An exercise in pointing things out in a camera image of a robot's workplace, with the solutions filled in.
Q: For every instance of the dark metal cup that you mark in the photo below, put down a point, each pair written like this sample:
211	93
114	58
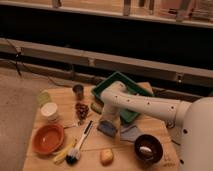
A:
78	90

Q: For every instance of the dark brown bowl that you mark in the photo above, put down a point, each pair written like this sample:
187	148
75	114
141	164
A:
148	150

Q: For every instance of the yellow banana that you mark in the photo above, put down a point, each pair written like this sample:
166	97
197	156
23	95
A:
60	157

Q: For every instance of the green plastic tray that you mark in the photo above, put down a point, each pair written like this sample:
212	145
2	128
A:
132	87

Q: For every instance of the brown grape bunch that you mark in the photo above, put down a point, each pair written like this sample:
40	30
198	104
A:
82	110

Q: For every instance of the green cucumber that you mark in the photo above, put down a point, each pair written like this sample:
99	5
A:
96	107

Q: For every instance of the orange bowl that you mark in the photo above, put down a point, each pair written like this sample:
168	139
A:
48	139

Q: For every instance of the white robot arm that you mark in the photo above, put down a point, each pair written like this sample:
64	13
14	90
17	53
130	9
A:
194	118

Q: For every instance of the black white dish brush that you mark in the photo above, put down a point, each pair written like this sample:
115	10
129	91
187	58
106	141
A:
73	154

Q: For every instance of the grey blue cloth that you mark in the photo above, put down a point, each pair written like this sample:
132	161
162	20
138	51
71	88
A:
130	133

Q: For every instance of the yellow potato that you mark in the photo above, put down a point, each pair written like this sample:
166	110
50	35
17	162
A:
106	156

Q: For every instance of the light green cup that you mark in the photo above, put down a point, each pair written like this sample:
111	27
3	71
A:
43	98

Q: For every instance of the white cup stack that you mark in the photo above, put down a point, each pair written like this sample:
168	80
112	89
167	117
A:
50	111

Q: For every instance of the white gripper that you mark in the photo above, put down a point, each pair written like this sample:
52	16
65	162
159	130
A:
111	114

